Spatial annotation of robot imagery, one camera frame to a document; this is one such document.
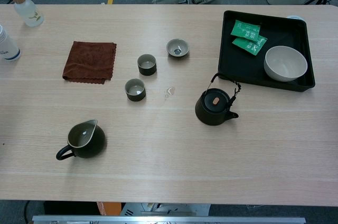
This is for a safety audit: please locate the dark teapot with wire handle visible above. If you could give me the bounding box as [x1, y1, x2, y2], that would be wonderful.
[194, 73, 242, 126]

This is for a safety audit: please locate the white robot base unit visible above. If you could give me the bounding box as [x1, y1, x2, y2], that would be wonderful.
[120, 202, 211, 217]

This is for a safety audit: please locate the small grey cup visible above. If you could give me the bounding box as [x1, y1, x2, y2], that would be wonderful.
[124, 78, 147, 102]
[166, 38, 190, 59]
[137, 53, 157, 77]

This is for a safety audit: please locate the brown folded cloth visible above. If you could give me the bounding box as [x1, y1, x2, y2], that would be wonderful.
[62, 40, 117, 85]

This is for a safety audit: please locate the green tea packet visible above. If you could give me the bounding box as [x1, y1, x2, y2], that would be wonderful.
[231, 34, 268, 57]
[230, 20, 261, 41]

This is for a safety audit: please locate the beige bowl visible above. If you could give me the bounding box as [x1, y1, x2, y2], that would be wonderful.
[263, 45, 308, 82]

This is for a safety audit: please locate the orange object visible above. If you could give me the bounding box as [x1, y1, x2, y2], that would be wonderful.
[96, 201, 122, 216]

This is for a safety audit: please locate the black square tray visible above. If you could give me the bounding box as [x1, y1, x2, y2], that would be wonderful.
[217, 10, 316, 92]

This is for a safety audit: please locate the black equipment box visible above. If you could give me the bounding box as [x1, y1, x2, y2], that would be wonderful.
[43, 201, 100, 216]

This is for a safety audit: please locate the frosted glass bottle with cork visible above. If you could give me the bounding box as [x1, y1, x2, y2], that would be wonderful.
[8, 0, 45, 28]

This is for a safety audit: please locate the white bottle with blue band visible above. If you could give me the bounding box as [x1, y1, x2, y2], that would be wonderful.
[0, 24, 22, 62]

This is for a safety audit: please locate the dark pitcher with handle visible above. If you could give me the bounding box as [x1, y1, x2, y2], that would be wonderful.
[55, 119, 107, 161]

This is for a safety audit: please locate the aluminium rail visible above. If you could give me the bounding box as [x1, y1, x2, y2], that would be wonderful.
[31, 215, 306, 224]

